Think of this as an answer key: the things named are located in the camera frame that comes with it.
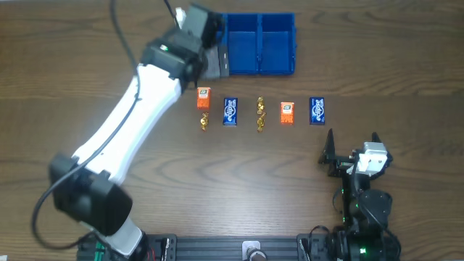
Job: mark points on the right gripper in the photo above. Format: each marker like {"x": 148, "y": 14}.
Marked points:
{"x": 339, "y": 165}

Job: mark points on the orange candy box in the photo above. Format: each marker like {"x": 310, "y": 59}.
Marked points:
{"x": 287, "y": 113}
{"x": 203, "y": 98}

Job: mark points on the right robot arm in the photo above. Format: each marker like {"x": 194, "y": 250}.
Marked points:
{"x": 375, "y": 204}

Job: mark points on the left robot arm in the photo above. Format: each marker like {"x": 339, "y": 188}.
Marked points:
{"x": 145, "y": 105}

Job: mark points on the blue candy pack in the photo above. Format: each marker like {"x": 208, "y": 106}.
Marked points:
{"x": 317, "y": 111}
{"x": 230, "y": 111}

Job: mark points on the gold wrapped candy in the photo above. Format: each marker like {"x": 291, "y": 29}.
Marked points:
{"x": 261, "y": 122}
{"x": 260, "y": 104}
{"x": 204, "y": 121}

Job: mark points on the blue tray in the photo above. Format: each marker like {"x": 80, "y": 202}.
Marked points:
{"x": 275, "y": 50}

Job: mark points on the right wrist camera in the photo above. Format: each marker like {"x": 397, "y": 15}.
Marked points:
{"x": 373, "y": 154}

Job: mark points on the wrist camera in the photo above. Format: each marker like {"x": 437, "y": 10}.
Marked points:
{"x": 180, "y": 16}
{"x": 373, "y": 154}

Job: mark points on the mounting rail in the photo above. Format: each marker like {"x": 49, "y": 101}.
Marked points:
{"x": 210, "y": 248}

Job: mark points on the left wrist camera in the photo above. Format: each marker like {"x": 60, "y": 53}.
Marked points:
{"x": 180, "y": 16}

